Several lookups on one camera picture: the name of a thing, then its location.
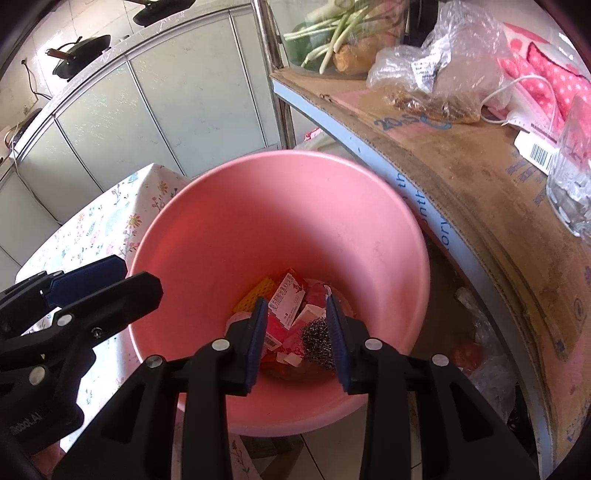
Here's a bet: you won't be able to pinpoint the person's left hand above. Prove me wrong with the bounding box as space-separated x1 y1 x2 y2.
32 443 64 469

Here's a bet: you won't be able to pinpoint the kitchen counter cabinets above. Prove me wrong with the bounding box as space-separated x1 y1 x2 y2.
0 7 296 278

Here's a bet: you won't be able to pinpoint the brown root vegetable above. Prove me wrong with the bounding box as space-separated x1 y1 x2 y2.
333 34 398 73

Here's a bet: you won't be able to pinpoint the white cable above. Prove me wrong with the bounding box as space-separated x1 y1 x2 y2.
480 74 561 134

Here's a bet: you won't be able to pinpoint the yellow mesh sponge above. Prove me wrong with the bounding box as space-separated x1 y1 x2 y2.
233 276 278 315

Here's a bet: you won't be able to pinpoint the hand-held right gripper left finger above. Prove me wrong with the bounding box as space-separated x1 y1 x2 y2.
53 298 269 480

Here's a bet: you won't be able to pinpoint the brown cardboard sheet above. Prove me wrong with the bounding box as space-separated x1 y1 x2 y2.
272 69 591 467

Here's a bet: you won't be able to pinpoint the red white carton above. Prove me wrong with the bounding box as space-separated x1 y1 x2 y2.
265 272 308 330

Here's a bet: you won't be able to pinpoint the pink polka dot cloth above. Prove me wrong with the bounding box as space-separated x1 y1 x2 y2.
496 23 591 134

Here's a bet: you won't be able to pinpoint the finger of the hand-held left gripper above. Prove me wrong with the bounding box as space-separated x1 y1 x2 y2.
0 272 163 372
0 255 129 340

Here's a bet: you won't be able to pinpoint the green onions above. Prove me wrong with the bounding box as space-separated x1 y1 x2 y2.
284 0 402 75

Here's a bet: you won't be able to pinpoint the pink white wrapper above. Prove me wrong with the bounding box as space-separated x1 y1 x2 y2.
277 318 311 366

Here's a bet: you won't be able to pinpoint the pink fabric under shelf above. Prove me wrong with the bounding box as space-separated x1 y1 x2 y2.
302 128 333 149

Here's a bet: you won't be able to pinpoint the white barcode label box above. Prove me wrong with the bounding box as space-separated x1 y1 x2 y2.
514 129 561 175

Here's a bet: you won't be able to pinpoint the red round object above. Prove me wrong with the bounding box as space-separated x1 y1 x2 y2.
452 342 484 371

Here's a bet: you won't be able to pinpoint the clear glass mug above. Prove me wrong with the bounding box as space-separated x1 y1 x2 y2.
546 95 591 238

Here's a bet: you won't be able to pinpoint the black induction cooker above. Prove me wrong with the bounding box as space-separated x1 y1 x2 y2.
7 108 44 148

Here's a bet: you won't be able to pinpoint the crumpled clear plastic bag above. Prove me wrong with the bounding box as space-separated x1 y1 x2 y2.
455 286 518 416

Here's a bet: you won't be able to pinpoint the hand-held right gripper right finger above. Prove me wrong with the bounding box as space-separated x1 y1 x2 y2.
324 294 541 480

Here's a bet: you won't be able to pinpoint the metal shelf rack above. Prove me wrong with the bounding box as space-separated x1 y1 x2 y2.
256 0 578 480

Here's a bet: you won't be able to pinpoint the black wall cable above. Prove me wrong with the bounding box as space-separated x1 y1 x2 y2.
21 58 51 100

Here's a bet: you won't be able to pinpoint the floral tablecloth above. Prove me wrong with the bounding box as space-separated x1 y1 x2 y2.
14 162 259 480

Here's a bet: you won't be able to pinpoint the pink plastic bucket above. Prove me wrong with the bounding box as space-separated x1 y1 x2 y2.
126 150 431 435

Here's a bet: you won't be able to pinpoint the steel wool scrubber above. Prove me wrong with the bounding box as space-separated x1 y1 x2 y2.
298 316 338 370

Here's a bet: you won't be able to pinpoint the clear container with greens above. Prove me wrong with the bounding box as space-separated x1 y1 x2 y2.
281 23 342 72

